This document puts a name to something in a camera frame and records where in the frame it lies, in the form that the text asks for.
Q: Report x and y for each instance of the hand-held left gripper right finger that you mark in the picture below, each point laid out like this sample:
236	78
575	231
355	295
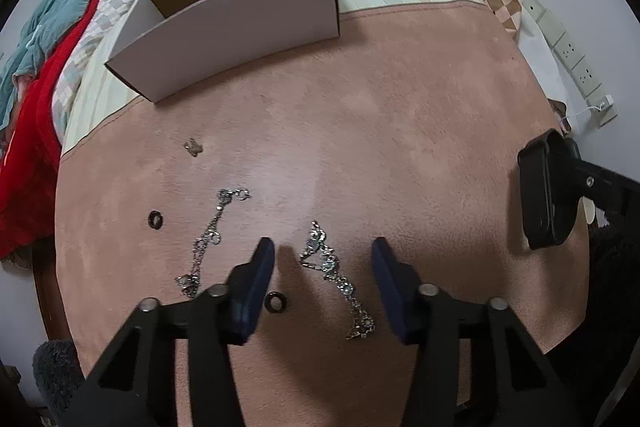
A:
395	294

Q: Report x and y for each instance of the small silver earring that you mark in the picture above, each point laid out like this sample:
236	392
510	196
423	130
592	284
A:
193	147

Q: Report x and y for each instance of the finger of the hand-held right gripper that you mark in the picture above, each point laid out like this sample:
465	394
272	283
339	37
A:
565	187
535	192

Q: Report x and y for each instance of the wooden bed frame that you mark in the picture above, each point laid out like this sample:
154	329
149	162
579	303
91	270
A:
50	302

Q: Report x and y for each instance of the grey fluffy cloth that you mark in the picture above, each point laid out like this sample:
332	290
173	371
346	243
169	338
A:
55	374

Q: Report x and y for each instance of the teal blanket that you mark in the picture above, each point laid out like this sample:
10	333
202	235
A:
55	12

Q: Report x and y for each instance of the white cardboard box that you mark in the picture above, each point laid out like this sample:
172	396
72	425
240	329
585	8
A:
235	37

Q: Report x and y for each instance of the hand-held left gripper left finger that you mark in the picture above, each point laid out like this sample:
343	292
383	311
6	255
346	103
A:
252	292

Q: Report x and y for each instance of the white charger plug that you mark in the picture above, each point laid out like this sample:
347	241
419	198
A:
604	106

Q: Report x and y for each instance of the red blanket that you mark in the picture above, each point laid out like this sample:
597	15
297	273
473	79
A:
35	127

